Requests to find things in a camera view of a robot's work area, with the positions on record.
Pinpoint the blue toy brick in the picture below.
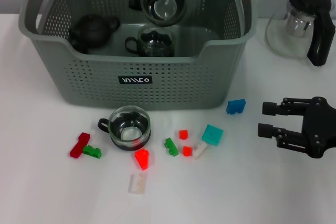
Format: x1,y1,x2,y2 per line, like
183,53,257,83
226,98,247,115

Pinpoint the black ceramic teapot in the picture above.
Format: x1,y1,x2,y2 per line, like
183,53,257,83
68,14,121,49

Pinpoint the white toy brick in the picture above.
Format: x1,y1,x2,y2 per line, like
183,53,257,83
192,142,208,159

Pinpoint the clear transparent toy brick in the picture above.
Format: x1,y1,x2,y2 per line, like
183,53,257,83
128,173,146,195

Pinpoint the grey perforated plastic storage bin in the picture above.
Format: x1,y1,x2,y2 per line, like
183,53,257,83
18,0,258,111

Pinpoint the teal square toy brick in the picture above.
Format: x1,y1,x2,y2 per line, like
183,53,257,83
201,124,224,146

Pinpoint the glass pitcher black handle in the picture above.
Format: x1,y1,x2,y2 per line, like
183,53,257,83
265,0,336,67

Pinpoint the dark red long toy brick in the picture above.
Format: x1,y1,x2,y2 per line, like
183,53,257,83
69,132,91,159

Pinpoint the green toy brick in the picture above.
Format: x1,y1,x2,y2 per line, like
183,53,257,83
164,137,180,157
82,145,102,159

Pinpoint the bright red sloped toy brick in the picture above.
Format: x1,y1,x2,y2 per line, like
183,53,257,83
134,149,150,171

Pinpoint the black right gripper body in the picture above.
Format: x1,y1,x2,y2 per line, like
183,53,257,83
301,97,336,159

